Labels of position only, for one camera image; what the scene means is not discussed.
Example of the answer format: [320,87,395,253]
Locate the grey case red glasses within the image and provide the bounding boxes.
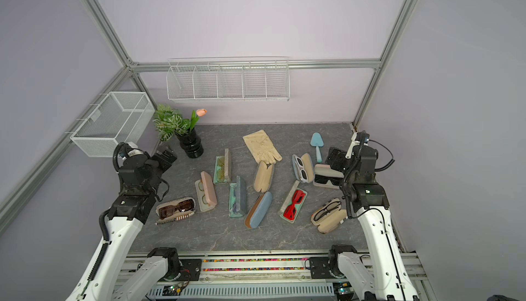
[279,180,308,224]

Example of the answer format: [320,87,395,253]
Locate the blue brown glasses case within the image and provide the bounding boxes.
[245,191,273,229]

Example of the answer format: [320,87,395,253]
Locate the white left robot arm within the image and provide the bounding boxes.
[68,142,182,300]

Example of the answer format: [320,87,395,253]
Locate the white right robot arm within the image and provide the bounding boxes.
[329,131,419,300]

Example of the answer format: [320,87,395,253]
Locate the case with white sunglasses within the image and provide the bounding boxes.
[292,153,315,183]

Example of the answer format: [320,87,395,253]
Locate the beige case brown sunglasses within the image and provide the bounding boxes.
[156,197,196,225]

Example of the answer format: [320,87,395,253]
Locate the pink open glasses case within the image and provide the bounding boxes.
[195,171,218,213]

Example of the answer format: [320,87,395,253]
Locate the beige case black glasses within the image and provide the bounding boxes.
[310,198,348,234]

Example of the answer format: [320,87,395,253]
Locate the green glasses case open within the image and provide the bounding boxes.
[213,148,231,184]

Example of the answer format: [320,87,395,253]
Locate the teal grey open case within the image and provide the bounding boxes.
[229,176,248,218]

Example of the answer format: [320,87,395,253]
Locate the teal small trowel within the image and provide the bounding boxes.
[310,133,324,164]

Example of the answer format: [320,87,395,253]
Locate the black glossy vase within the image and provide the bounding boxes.
[175,129,204,159]

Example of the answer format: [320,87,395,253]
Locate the green artificial plant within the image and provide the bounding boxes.
[153,104,201,142]

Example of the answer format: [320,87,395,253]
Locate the pink tulip flower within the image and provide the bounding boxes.
[196,109,207,117]

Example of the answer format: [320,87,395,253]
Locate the beige fabric glove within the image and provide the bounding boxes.
[242,130,282,165]

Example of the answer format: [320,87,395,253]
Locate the white wire basket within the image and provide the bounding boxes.
[70,91,155,158]

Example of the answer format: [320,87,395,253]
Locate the long white wire shelf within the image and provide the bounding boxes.
[166,57,290,102]

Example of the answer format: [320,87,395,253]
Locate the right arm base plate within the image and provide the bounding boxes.
[306,257,333,279]

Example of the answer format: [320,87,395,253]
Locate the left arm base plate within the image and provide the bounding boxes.
[163,259,203,282]

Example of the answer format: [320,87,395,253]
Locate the aluminium mounting rail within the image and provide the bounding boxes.
[118,252,428,283]

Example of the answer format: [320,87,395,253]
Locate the white vented cable duct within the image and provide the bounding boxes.
[144,283,336,300]

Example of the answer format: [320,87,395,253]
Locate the aluminium frame post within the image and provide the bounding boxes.
[80,0,157,109]

